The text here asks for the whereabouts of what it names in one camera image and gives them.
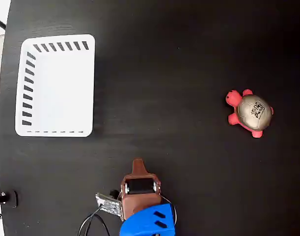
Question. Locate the red turtle toy silver shell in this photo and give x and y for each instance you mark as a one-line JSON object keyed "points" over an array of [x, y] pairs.
{"points": [[255, 111]]}

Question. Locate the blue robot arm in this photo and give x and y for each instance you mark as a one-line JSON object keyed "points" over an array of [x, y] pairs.
{"points": [[144, 222]]}

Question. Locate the white plastic basket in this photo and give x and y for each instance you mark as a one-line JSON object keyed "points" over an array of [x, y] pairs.
{"points": [[66, 93]]}

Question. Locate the black table clamp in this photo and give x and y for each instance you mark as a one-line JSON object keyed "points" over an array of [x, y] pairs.
{"points": [[9, 198]]}

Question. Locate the bare camera circuit board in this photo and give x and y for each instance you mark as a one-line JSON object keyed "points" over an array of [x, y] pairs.
{"points": [[110, 206]]}

